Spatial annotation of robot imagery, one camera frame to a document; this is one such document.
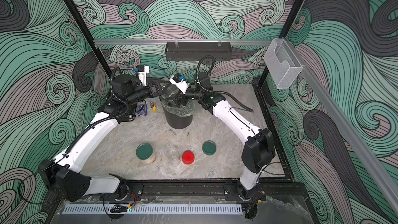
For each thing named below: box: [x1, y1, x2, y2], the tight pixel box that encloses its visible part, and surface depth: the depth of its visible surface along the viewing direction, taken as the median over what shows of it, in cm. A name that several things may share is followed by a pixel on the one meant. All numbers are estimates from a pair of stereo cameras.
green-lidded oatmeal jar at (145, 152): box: [135, 142, 156, 165], surface depth 78 cm
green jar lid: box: [202, 140, 217, 156], surface depth 89 cm
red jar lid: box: [181, 150, 195, 165], surface depth 85 cm
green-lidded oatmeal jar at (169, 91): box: [159, 80, 181, 102], surface depth 66 cm
